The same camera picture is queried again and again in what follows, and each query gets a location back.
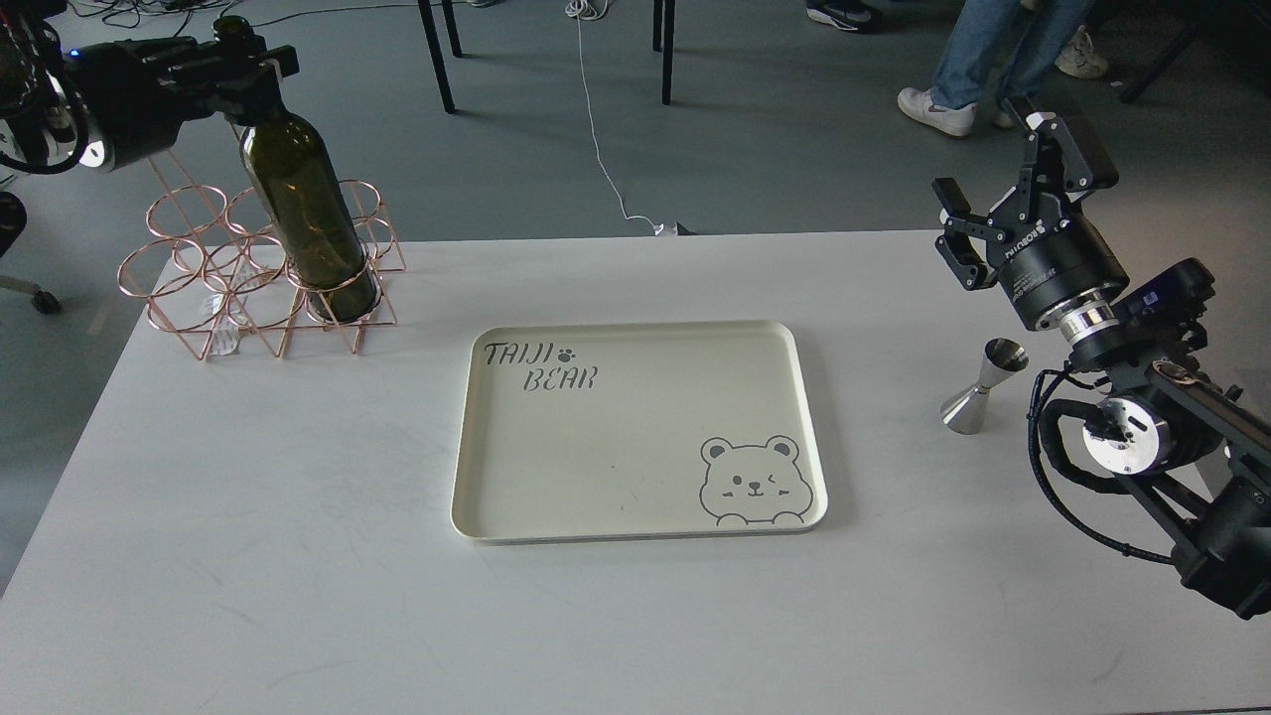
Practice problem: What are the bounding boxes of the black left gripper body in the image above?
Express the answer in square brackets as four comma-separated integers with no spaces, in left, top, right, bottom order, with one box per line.
[65,38,212,171]

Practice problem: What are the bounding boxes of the chair caster wheel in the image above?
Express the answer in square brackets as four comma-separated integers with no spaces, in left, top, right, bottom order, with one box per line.
[0,276,61,314]

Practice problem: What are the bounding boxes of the silver metal jigger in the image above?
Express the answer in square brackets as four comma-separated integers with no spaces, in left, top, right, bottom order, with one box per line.
[941,338,1030,436]

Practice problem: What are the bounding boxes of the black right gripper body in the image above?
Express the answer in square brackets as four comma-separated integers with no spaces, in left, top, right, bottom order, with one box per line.
[986,204,1129,331]

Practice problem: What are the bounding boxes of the copper wire wine rack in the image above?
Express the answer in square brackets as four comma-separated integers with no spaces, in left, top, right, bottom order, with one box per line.
[114,151,398,359]

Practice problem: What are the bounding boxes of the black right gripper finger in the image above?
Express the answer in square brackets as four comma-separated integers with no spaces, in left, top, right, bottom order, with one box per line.
[930,178,1009,291]
[1000,97,1118,234]

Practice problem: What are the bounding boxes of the black chair legs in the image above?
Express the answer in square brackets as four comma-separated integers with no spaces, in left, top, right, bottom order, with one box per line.
[416,0,676,116]

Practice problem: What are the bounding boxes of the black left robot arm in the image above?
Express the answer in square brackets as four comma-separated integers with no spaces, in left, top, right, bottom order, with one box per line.
[3,1,299,175]

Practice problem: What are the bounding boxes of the walking person in jeans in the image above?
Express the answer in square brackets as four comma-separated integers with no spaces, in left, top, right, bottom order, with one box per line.
[896,1,1096,137]

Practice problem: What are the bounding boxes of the white cable on floor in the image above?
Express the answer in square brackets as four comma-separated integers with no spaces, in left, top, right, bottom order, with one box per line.
[564,0,677,237]

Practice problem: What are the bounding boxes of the dark green wine bottle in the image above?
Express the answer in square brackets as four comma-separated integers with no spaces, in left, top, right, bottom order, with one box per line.
[212,17,383,324]

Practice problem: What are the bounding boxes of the cream bear serving tray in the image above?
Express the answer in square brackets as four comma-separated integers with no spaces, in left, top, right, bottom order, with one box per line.
[451,320,829,542]

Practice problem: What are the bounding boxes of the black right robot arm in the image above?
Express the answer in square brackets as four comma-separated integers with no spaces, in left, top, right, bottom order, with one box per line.
[933,97,1270,620]

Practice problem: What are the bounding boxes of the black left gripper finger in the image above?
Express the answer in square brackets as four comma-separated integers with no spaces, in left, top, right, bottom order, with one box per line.
[169,32,300,80]
[203,75,287,124]

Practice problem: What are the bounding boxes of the black cables on floor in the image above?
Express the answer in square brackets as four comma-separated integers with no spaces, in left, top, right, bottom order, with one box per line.
[39,0,418,41]

